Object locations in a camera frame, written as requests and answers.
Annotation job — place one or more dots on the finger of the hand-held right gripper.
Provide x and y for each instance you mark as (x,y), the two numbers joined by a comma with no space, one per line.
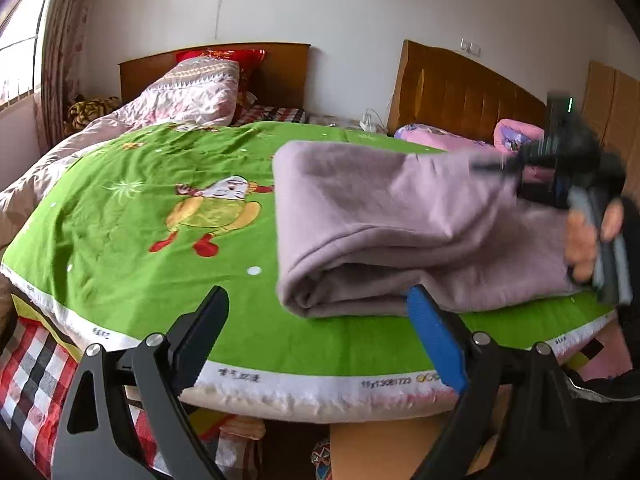
(495,166)
(542,196)

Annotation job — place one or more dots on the barred window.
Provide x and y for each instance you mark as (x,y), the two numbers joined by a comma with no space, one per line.
(20,45)

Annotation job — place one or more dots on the red plaid bedsheet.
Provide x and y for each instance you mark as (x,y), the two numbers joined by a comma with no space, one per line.
(30,385)

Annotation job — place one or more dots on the plain wooden headboard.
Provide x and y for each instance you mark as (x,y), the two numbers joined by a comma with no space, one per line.
(285,70)

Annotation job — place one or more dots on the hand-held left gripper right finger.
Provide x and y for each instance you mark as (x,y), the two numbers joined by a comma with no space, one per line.
(435,340)

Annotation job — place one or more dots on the pink patterned curtain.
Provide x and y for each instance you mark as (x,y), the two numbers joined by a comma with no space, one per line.
(65,60)

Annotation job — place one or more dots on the patterned nightstand cover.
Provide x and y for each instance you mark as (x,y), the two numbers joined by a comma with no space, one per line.
(330,121)

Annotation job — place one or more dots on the tiger pattern blanket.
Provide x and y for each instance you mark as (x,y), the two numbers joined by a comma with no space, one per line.
(90,115)

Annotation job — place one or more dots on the light wooden wardrobe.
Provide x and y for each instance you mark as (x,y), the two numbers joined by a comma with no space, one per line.
(610,110)

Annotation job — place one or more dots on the purple pants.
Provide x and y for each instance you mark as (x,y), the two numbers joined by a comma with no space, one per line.
(400,240)

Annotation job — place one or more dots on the person's dark jacket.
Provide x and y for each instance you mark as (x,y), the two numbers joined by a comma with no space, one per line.
(610,420)

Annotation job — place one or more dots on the white power strip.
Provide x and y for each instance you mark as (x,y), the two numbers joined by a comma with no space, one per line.
(366,125)

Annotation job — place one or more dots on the white wall switch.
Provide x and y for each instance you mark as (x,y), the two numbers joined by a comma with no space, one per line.
(470,46)

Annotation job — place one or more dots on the green cartoon blanket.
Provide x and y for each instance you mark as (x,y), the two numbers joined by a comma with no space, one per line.
(150,270)

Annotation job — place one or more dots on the person's right hand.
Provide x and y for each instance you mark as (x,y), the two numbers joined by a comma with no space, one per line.
(580,245)

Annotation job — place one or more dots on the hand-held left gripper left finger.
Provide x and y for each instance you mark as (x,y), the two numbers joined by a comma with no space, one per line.
(205,325)

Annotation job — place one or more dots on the red embroidered pillow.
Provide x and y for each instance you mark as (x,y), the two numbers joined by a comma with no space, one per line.
(250,62)

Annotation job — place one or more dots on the right wooden headboard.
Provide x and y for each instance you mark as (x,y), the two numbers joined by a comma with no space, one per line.
(460,95)

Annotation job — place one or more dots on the pink patterned quilt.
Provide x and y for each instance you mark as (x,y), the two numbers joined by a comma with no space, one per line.
(190,95)

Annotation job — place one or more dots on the folded pink quilt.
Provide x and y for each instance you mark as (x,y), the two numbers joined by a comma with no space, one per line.
(515,132)

